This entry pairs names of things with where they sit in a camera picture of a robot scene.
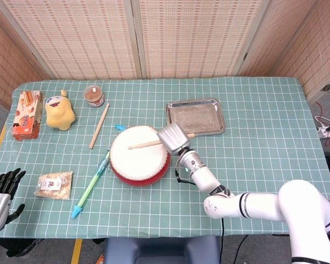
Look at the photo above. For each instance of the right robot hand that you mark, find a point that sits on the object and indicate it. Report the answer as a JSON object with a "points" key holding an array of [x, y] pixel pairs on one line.
{"points": [[174, 138]]}

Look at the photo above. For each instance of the wooden drumstick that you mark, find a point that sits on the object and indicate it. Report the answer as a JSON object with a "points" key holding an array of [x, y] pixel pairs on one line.
{"points": [[145, 144], [99, 126]]}

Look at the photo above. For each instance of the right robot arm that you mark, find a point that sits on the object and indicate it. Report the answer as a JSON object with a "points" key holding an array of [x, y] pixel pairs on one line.
{"points": [[264, 204]]}

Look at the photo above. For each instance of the silver metal tray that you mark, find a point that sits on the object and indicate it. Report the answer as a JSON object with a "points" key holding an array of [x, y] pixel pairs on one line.
{"points": [[200, 115]]}

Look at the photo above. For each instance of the red drum white skin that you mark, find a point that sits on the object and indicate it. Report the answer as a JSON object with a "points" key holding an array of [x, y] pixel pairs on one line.
{"points": [[138, 165]]}

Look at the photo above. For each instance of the green grid table mat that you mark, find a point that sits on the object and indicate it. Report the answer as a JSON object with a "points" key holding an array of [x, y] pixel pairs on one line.
{"points": [[154, 209]]}

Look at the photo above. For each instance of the small blue plastic piece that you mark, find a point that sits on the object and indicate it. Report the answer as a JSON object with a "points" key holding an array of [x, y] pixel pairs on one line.
{"points": [[120, 127]]}

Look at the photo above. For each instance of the clear snack packet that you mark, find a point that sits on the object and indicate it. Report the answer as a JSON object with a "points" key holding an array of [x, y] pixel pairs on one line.
{"points": [[53, 185]]}

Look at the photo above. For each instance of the clear jar brown contents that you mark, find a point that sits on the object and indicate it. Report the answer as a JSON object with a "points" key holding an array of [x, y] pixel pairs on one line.
{"points": [[94, 96]]}

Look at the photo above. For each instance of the orange biscuit box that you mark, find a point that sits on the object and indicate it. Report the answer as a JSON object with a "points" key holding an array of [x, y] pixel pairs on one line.
{"points": [[26, 118]]}

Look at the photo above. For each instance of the green plastic tube toy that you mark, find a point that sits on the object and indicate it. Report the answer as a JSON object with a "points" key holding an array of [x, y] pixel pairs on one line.
{"points": [[89, 187]]}

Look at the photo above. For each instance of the yellow plush toy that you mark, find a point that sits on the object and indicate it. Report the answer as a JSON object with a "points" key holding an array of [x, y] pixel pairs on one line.
{"points": [[60, 115]]}

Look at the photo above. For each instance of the blue padded seat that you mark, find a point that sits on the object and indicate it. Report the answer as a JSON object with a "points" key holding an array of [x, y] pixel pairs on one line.
{"points": [[162, 250]]}

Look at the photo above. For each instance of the bamboo folding screen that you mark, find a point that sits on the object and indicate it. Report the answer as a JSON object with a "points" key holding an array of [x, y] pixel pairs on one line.
{"points": [[85, 38]]}

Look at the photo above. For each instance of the white power strip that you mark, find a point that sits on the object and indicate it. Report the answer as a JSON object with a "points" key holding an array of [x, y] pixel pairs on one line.
{"points": [[327, 132]]}

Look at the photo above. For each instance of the metal screen hinge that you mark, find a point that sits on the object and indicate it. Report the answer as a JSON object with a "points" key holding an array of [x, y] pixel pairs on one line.
{"points": [[327, 87]]}

